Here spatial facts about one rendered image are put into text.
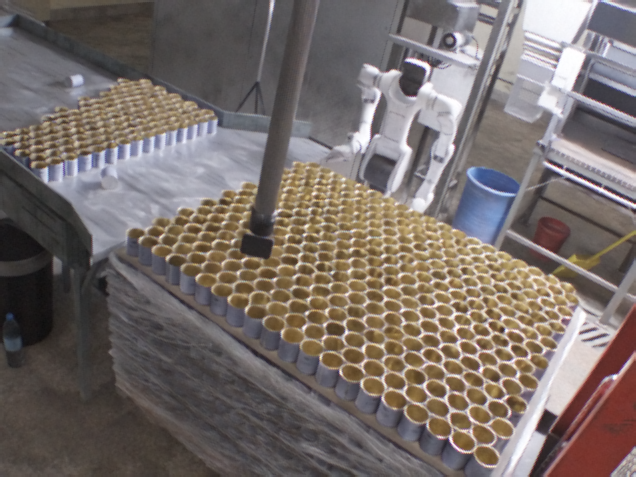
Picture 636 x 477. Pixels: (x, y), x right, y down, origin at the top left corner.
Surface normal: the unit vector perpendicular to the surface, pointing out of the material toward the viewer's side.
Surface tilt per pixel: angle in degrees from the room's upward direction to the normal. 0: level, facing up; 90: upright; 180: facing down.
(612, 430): 90
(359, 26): 90
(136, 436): 0
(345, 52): 90
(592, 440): 90
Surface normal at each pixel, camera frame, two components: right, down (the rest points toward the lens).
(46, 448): 0.20, -0.82
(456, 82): -0.59, 0.34
